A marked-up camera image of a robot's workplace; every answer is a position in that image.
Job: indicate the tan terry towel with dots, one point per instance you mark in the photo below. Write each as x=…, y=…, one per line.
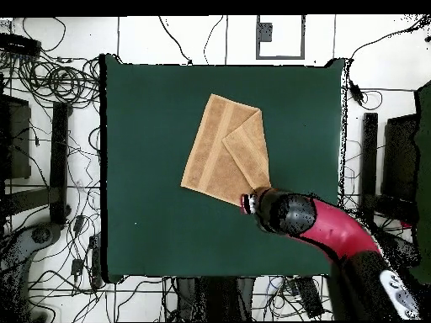
x=219, y=154

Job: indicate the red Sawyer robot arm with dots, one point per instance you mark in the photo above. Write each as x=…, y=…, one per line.
x=336, y=232

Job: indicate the black power strip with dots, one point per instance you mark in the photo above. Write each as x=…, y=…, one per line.
x=20, y=45
x=308, y=297

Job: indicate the dark green table cloth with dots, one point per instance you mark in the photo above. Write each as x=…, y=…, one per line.
x=151, y=101

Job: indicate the black power adapter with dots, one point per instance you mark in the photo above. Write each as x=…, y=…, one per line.
x=76, y=266
x=79, y=223
x=356, y=92

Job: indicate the black equipment case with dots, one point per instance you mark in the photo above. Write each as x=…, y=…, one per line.
x=400, y=154
x=18, y=141

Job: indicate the small grey box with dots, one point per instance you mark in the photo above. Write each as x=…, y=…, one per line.
x=265, y=33

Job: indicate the green covered side table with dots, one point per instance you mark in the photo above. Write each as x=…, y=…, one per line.
x=425, y=168

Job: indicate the grey wheeled stand base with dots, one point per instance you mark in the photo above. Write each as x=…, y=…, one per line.
x=40, y=235

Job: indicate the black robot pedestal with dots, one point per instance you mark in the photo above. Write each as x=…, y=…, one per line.
x=215, y=299

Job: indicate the grey square floor frame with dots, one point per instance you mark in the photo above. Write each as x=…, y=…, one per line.
x=279, y=58

